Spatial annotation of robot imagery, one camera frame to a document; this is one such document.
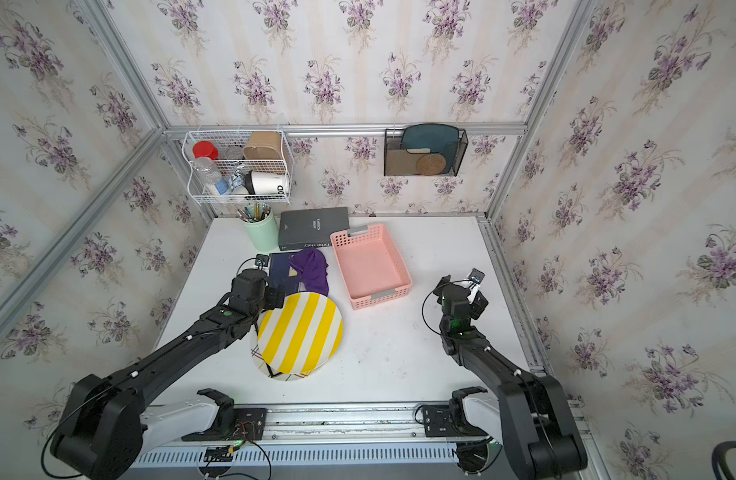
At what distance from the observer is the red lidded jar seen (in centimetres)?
92

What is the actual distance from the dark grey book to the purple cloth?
0.04 meters

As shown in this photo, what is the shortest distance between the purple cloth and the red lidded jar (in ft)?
1.37

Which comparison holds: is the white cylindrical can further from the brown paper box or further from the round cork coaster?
the round cork coaster

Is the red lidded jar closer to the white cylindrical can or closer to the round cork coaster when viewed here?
the white cylindrical can

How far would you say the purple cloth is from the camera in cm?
100

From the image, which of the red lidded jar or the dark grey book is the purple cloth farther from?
the red lidded jar

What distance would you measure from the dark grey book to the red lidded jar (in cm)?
33

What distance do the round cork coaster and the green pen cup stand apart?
21.4 inches
